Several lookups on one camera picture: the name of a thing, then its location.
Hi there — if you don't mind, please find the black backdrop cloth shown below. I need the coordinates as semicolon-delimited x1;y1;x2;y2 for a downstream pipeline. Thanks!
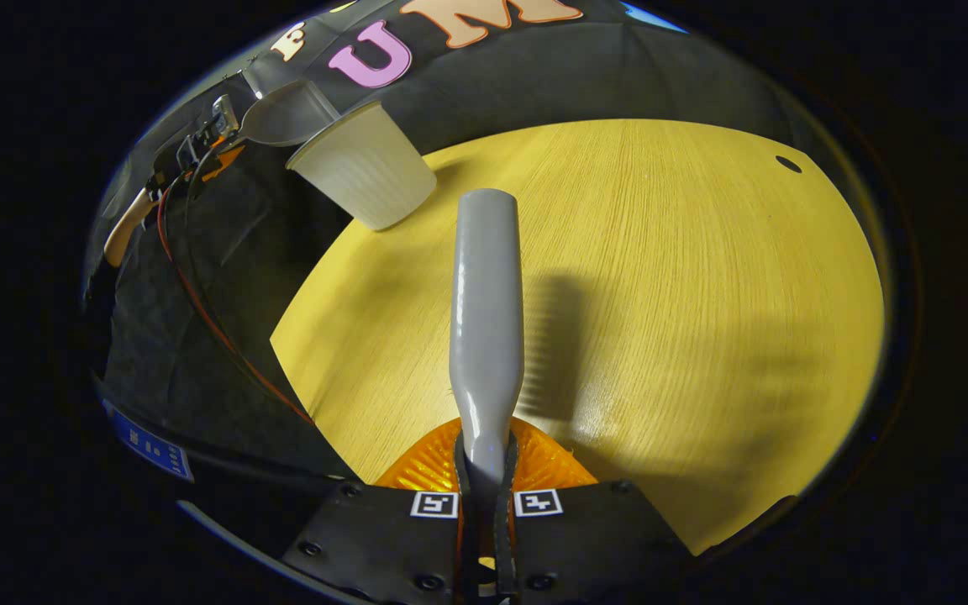
85;0;787;480

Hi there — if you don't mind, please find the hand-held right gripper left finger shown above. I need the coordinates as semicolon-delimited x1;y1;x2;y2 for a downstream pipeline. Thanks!
282;418;485;605

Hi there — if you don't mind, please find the white ribbed garbage bin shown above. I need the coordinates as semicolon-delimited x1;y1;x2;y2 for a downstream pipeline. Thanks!
286;101;438;232

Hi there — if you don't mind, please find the small grey broom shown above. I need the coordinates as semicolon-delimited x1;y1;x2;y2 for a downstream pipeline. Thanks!
449;188;525;505

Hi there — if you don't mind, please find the blue printed label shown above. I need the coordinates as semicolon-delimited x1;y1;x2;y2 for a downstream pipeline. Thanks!
102;399;195;482

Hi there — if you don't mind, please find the red cable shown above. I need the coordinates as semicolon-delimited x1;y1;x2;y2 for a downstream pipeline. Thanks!
156;172;314;424

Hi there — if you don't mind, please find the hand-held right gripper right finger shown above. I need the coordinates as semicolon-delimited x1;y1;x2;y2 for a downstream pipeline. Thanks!
492;418;695;602

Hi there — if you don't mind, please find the grey plastic dustpan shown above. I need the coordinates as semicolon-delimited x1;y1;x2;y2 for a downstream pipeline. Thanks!
239;80;340;148

